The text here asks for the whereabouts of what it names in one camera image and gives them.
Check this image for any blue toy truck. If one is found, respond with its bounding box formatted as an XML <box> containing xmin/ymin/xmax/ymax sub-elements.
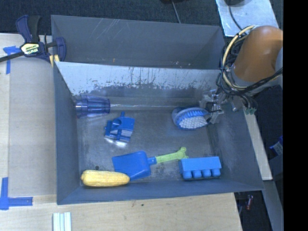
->
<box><xmin>103</xmin><ymin>111</ymin><xmax>136</xmax><ymax>147</ymax></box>

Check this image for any blue shovel with green handle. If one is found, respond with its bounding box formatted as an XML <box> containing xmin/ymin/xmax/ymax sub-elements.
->
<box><xmin>111</xmin><ymin>146</ymin><xmax>190</xmax><ymax>181</ymax></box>

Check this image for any clear blue plastic cup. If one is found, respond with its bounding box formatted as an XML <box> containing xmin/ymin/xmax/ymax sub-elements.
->
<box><xmin>73</xmin><ymin>95</ymin><xmax>111</xmax><ymax>119</ymax></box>

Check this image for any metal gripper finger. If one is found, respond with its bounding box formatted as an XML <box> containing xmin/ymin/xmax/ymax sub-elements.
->
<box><xmin>207</xmin><ymin>109</ymin><xmax>225</xmax><ymax>125</ymax></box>
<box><xmin>199</xmin><ymin>90</ymin><xmax>218</xmax><ymax>109</ymax></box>

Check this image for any blue and white scrub brush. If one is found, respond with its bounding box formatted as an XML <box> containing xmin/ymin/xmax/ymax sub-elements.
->
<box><xmin>171</xmin><ymin>106</ymin><xmax>210</xmax><ymax>131</ymax></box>

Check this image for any grey metal bin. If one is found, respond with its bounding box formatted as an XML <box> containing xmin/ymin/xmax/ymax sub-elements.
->
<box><xmin>50</xmin><ymin>14</ymin><xmax>265</xmax><ymax>205</ymax></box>

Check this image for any blue building block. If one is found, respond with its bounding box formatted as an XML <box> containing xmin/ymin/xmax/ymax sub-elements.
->
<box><xmin>178</xmin><ymin>155</ymin><xmax>222</xmax><ymax>181</ymax></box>

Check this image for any yellow toy corn cob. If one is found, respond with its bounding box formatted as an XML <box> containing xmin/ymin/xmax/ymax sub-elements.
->
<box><xmin>80</xmin><ymin>169</ymin><xmax>131</xmax><ymax>188</ymax></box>

